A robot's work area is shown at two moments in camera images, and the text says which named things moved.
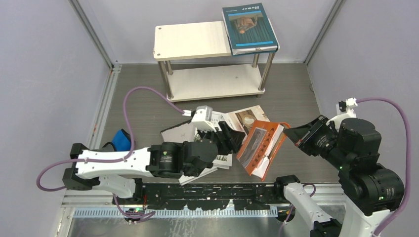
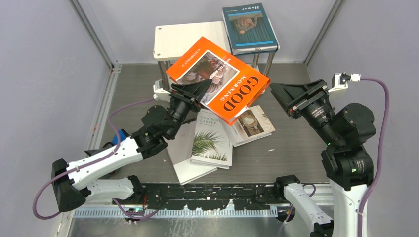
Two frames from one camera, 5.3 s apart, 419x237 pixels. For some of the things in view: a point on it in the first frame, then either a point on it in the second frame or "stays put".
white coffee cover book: [242, 120] stays put
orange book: [262, 144] -> [234, 84]
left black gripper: [232, 138] -> [196, 90]
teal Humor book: [249, 30] stays put
